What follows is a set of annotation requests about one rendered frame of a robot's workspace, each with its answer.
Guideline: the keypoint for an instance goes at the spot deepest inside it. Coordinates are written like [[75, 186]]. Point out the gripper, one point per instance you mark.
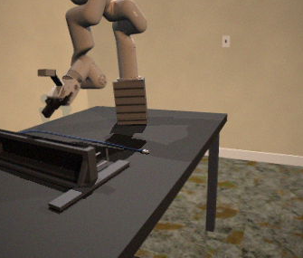
[[57, 93]]

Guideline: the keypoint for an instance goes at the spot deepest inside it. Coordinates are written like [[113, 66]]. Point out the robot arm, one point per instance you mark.
[[89, 13]]

